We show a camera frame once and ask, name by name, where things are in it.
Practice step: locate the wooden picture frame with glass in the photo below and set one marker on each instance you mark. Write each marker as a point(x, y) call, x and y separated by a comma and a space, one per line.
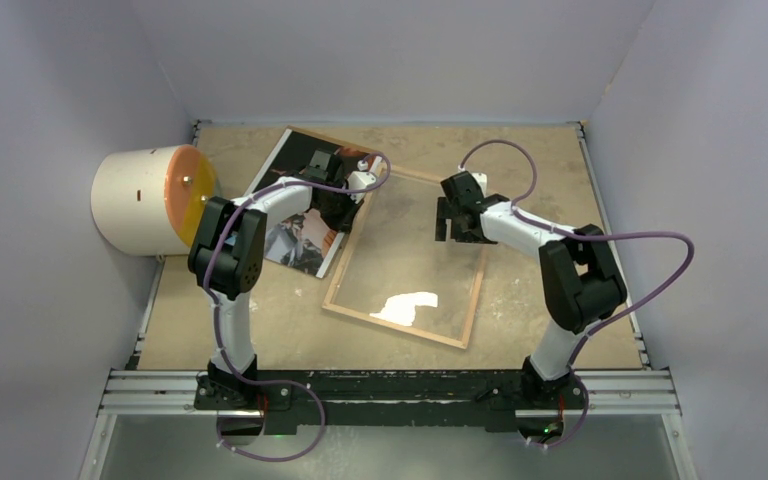
point(393, 273)

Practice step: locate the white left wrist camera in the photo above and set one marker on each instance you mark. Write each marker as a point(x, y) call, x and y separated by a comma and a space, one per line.
point(362, 176)

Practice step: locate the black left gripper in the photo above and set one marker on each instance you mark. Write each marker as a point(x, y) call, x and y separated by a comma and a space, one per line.
point(345, 222)

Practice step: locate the printed photo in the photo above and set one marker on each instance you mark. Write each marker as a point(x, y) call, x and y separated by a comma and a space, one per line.
point(307, 238)

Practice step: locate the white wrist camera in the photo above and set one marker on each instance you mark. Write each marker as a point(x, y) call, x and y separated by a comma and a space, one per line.
point(362, 176)
point(482, 181)

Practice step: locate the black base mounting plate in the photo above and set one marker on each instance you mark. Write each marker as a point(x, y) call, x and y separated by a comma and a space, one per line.
point(489, 399)

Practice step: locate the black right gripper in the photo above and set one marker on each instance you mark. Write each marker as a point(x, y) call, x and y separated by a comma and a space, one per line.
point(444, 212)

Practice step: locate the aluminium extrusion rail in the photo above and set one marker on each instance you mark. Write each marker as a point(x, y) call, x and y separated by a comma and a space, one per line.
point(611, 392)

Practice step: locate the white cylinder with orange lid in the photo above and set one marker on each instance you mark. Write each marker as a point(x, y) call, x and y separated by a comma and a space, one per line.
point(149, 202)

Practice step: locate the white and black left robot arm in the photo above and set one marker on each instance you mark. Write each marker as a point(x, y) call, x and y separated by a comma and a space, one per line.
point(227, 254)

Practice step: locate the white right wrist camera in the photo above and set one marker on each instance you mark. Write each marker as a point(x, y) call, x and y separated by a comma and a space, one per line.
point(482, 181)

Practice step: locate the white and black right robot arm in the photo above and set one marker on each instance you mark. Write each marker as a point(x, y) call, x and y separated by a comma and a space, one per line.
point(582, 283)

